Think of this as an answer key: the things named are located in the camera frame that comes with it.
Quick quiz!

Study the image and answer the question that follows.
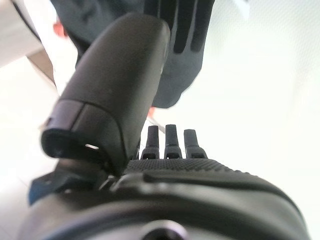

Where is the white bed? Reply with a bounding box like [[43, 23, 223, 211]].
[[37, 0, 320, 226]]

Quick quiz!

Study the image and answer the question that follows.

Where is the dark grey black-striped garment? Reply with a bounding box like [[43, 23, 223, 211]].
[[49, 0, 216, 110]]

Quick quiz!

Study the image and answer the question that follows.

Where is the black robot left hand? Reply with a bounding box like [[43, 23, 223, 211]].
[[17, 11, 311, 240]]

